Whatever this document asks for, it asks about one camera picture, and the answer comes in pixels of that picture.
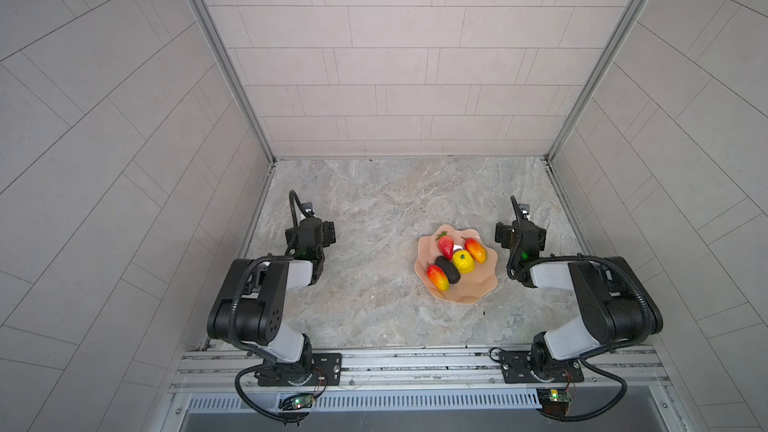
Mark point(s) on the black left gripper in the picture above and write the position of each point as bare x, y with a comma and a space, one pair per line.
325, 233

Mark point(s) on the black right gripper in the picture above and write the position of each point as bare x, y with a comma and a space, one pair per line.
506, 232

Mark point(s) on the red orange fake mango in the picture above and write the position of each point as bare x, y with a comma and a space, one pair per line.
476, 250

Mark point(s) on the yellow fake lemon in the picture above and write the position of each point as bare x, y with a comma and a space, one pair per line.
463, 261

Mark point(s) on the red fake strawberry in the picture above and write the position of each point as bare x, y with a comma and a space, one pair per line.
445, 244

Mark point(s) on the dark brown fake avocado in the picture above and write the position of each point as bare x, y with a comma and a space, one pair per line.
449, 269

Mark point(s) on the red yellow fake mango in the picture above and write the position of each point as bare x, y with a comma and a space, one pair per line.
437, 277

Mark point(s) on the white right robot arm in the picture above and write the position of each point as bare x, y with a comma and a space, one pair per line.
614, 309

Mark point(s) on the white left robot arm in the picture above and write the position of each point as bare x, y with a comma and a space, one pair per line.
249, 308

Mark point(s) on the pink wavy fruit bowl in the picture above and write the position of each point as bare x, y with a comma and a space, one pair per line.
472, 286

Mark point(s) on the left green circuit board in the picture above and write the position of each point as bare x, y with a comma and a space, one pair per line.
297, 402

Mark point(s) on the green circuit board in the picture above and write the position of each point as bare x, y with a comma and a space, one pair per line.
297, 402
555, 402

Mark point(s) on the right green circuit board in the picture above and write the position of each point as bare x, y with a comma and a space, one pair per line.
555, 402

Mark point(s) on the white ventilation grille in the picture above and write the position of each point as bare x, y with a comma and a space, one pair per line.
378, 400

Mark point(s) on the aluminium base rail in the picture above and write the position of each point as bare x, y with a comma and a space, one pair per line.
417, 368

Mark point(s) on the aluminium corner frame post left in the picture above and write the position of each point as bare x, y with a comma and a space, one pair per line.
220, 53

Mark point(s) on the aluminium corner frame post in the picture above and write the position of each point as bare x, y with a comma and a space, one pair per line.
627, 20
220, 53

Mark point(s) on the aluminium corner frame post right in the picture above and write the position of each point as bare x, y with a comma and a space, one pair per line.
627, 20

